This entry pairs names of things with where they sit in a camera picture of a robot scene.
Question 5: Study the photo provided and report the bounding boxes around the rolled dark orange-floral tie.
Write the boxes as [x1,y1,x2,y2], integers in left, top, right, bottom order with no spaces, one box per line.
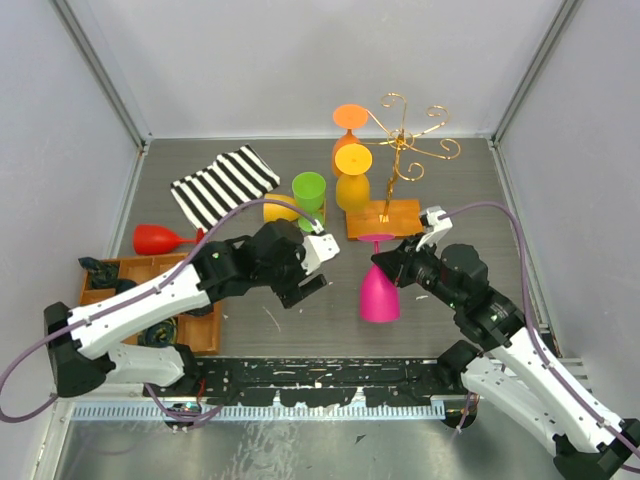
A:
[78,257,119,289]

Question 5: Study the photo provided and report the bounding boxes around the white slotted cable duct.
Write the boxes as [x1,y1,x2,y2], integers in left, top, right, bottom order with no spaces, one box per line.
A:
[71,400,446,421]

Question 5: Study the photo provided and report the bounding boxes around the wooden compartment tray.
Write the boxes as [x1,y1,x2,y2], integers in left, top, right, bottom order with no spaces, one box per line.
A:
[79,253,222,356]

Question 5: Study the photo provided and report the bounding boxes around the red plastic wine glass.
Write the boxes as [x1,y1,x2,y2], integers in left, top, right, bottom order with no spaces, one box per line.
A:
[132,224,205,256]

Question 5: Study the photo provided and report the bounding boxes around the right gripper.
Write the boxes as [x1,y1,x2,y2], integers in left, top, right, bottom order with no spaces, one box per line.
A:
[372,232,463,311]

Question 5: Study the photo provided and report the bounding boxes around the orange plastic wine glass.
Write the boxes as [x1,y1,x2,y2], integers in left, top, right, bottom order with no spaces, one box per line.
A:
[332,104,368,177]

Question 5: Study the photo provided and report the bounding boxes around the rolled blue-yellow tie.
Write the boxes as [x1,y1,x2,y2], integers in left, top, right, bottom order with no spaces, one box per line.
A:
[137,319,178,348]

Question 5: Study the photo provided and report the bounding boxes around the magenta plastic wine glass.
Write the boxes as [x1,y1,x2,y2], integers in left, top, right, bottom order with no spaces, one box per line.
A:
[359,264,400,324]

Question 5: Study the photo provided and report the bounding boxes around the green plastic wine glass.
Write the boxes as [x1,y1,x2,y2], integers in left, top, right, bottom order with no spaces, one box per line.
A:
[292,172,326,224]

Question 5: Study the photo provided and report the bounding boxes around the black white striped cloth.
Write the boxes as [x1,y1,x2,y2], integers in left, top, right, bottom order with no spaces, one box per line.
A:
[170,144,281,232]

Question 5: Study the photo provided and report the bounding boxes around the yellow plastic wine glass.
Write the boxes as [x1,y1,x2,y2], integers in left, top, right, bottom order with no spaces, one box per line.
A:
[263,193,300,222]

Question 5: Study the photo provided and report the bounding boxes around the yellow-orange plastic wine glass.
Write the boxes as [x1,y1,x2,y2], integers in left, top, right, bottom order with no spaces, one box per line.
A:
[335,143,373,213]

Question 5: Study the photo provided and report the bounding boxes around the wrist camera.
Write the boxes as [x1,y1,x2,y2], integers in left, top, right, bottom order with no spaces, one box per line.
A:
[301,233,340,276]
[416,206,453,251]

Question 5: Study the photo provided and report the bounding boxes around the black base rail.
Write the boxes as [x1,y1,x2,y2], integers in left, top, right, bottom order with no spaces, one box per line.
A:
[152,356,467,408]

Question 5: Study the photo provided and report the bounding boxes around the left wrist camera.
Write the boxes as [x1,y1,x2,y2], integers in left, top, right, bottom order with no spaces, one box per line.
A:
[301,233,340,276]

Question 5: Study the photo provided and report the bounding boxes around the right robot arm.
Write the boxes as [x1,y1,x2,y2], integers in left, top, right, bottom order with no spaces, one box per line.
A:
[371,237,639,479]

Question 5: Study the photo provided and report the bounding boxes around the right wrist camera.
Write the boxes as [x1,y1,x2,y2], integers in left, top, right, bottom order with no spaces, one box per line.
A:
[416,206,453,251]

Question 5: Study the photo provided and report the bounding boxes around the gold wire wine glass rack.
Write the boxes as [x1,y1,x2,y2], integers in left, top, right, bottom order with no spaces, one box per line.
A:
[345,92,461,240]

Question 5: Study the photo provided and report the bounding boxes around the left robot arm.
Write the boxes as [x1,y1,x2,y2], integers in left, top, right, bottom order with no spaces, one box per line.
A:
[44,220,340,398]

